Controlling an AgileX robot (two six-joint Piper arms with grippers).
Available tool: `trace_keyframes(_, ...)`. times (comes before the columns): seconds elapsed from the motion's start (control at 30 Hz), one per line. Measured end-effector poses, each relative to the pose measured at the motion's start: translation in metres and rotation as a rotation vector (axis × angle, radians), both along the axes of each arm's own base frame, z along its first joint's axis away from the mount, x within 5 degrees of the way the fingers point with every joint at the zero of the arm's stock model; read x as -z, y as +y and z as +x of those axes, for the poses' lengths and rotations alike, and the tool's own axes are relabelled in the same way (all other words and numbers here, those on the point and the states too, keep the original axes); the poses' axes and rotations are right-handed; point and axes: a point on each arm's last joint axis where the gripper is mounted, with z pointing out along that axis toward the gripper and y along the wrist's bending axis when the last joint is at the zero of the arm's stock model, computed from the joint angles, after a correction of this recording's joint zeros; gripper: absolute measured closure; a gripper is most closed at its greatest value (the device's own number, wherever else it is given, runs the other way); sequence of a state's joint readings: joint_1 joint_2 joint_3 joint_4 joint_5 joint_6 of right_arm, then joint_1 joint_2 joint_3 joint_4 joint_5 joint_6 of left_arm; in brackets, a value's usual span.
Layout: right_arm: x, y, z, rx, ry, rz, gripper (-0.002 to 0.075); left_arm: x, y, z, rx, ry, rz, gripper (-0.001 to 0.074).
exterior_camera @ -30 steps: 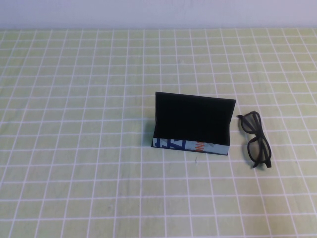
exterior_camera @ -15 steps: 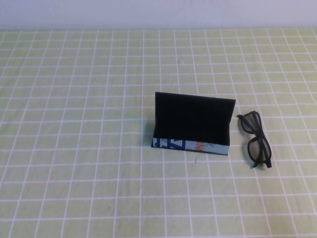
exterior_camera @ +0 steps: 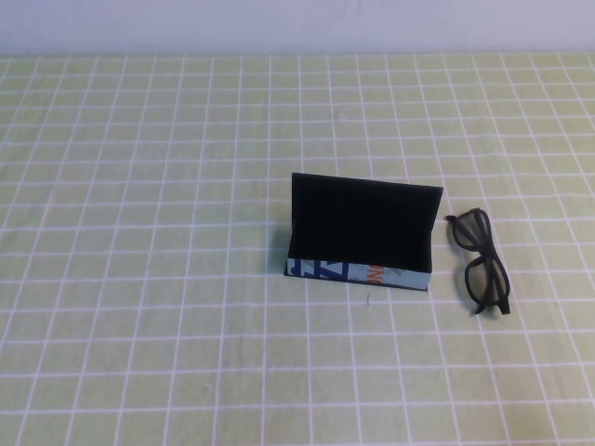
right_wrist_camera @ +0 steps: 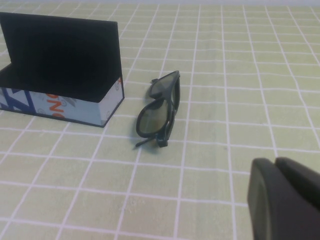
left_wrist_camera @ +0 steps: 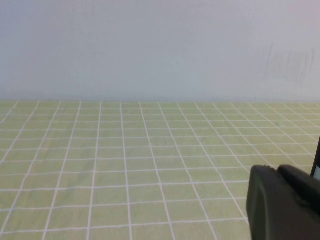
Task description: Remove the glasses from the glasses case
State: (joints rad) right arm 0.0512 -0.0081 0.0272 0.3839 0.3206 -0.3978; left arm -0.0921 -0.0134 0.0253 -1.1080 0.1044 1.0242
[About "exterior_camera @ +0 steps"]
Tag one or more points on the black glasses case box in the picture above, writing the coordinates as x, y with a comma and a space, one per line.
362, 218

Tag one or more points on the green white checkered tablecloth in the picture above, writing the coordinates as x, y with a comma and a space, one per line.
139, 186

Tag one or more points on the black frame glasses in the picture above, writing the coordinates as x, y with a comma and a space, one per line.
488, 283

